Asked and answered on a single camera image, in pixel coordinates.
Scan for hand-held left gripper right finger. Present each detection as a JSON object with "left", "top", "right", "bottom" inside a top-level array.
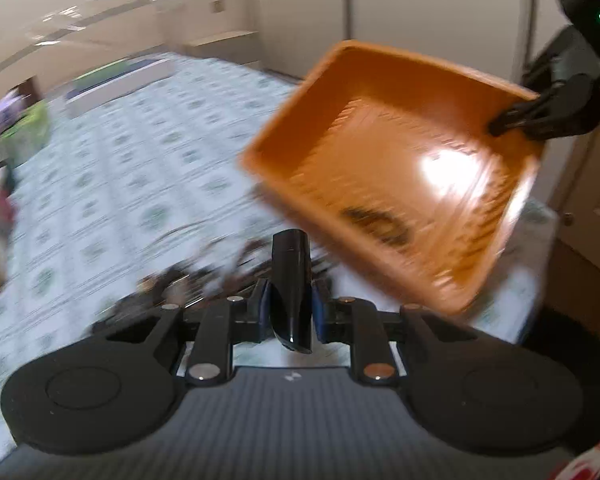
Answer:
[{"left": 311, "top": 279, "right": 482, "bottom": 387}]

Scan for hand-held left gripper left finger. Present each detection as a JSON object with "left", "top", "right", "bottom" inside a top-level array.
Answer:
[{"left": 94, "top": 279, "right": 271, "bottom": 387}]

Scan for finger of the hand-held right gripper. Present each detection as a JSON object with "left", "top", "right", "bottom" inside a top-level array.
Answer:
[{"left": 487, "top": 77, "right": 588, "bottom": 142}]

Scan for black glossy tube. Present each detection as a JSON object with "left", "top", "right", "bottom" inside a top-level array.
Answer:
[{"left": 269, "top": 230, "right": 314, "bottom": 354}]

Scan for black wristwatch gold case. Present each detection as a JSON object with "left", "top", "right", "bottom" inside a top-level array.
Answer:
[{"left": 344, "top": 204, "right": 412, "bottom": 252}]

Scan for orange plastic tray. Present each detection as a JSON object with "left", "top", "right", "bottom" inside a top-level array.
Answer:
[{"left": 239, "top": 40, "right": 544, "bottom": 317}]

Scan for wooden door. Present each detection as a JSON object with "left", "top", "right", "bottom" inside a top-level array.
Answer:
[{"left": 549, "top": 130, "right": 600, "bottom": 281}]

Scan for white grey sliding wardrobe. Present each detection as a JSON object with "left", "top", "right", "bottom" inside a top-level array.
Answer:
[{"left": 252, "top": 0, "right": 537, "bottom": 87}]

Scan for green floral tablecloth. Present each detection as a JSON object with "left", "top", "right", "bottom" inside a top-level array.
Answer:
[{"left": 0, "top": 52, "right": 561, "bottom": 461}]

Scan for white nightstand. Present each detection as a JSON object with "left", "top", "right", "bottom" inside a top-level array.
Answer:
[{"left": 186, "top": 29, "right": 262, "bottom": 70}]

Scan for long white box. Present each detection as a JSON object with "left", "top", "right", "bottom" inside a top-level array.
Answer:
[{"left": 64, "top": 57, "right": 177, "bottom": 107}]

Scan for long green box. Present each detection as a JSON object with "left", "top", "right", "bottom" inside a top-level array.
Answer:
[{"left": 74, "top": 59, "right": 133, "bottom": 87}]

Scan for bright green boxes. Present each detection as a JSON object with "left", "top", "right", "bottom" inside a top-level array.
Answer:
[{"left": 7, "top": 101, "right": 50, "bottom": 162}]

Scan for red-brown bead necklace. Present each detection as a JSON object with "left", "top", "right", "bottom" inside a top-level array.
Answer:
[{"left": 114, "top": 267, "right": 193, "bottom": 313}]

